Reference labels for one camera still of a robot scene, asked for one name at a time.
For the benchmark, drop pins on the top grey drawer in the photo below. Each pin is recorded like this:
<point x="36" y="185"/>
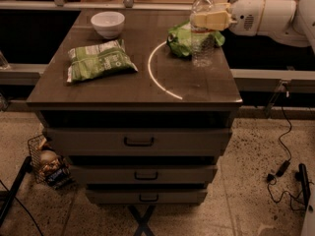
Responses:
<point x="138" y="142"/>

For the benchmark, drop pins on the middle grey drawer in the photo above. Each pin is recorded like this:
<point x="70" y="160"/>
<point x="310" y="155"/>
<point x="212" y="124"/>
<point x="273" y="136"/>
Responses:
<point x="144" y="174"/>

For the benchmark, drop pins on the crumpled green chip bag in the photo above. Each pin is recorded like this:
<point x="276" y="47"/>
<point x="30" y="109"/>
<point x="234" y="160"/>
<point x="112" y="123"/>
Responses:
<point x="183" y="42"/>

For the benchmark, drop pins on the clear plastic water bottle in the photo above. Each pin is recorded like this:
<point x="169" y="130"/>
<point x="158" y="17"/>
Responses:
<point x="201" y="59"/>

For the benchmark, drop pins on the black stand leg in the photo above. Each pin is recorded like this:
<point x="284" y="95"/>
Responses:
<point x="7" y="196"/>
<point x="302" y="177"/>

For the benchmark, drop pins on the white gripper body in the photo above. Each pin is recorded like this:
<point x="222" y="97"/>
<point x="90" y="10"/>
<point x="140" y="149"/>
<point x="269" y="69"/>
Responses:
<point x="245" y="18"/>

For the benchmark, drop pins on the black stand leg left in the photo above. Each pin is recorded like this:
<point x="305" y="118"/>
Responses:
<point x="7" y="196"/>

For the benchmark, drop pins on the grey drawer cabinet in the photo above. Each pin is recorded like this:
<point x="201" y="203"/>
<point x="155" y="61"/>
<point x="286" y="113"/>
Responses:
<point x="165" y="92"/>

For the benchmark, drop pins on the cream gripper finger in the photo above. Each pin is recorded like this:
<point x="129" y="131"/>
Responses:
<point x="220" y="20"/>
<point x="222" y="6"/>

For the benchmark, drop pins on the bottom grey drawer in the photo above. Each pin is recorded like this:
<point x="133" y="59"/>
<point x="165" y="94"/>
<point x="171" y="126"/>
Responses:
<point x="166" y="196"/>

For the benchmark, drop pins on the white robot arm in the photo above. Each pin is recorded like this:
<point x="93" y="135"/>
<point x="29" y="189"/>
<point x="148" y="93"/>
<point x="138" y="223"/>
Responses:
<point x="288" y="22"/>

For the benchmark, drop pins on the white ceramic bowl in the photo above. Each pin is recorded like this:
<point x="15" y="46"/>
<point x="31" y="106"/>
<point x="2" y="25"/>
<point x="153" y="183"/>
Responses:
<point x="108" y="24"/>

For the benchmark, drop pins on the flat green chip bag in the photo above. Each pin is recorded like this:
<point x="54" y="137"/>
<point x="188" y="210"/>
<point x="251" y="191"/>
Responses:
<point x="91" y="62"/>

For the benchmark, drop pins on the black stand leg right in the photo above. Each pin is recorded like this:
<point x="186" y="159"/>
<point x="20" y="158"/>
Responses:
<point x="302" y="177"/>

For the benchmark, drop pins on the wire mesh basket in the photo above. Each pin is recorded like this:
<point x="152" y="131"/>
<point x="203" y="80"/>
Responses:
<point x="49" y="168"/>

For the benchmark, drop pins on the grey drawer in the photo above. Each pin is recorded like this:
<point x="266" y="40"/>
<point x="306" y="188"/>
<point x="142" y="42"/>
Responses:
<point x="144" y="174"/>
<point x="138" y="142"/>
<point x="166" y="196"/>

